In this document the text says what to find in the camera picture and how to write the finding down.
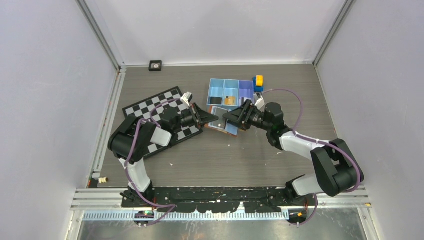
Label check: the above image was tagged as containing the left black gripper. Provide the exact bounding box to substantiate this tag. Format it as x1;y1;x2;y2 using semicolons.
172;103;219;131

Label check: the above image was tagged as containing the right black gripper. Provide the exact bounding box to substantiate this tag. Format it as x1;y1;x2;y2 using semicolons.
223;99;272;132

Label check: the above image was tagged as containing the brown leather card holder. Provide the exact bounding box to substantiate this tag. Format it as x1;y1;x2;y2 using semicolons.
205;105;239;137

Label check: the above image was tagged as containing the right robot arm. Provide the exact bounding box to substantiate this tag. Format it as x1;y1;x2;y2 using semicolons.
223;100;364;205

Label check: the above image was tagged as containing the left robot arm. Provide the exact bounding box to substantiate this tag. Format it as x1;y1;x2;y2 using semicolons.
108;103;219;207

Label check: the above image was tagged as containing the orange card in bin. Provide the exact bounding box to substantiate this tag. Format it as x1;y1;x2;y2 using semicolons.
224;96;237;106

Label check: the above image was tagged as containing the grey card in holder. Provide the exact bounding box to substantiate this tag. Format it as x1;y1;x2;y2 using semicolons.
209;107;229;130

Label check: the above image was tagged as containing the black card in bin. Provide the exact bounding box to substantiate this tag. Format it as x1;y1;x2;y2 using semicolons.
209;96;222;106

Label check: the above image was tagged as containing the light blue middle bin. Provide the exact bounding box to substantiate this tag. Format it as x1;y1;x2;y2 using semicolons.
222;79;239;110

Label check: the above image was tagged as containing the light blue bin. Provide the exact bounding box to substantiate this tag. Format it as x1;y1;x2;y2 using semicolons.
206;78;225;106
222;79;239;110

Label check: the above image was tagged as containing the light blue left bin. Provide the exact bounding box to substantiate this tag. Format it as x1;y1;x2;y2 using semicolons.
206;78;225;106

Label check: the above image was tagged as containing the purple right bin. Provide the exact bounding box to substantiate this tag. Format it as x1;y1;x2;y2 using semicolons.
238;80;254;106

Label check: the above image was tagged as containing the blue yellow toy block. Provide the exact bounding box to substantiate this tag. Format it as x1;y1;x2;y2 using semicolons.
252;75;264;93

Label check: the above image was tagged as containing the black white chessboard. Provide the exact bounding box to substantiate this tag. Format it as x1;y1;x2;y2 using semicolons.
122;86;203;159

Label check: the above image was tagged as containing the small black square box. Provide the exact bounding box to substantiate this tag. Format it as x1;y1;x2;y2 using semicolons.
148;60;163;72

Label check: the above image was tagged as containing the cream chess piece on floor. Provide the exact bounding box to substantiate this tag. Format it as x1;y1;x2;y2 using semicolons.
98;177;109;184

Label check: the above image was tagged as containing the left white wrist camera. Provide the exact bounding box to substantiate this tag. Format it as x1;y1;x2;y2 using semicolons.
180;91;193;108

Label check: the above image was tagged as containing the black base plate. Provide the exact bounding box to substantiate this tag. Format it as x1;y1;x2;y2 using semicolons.
121;186;315;214

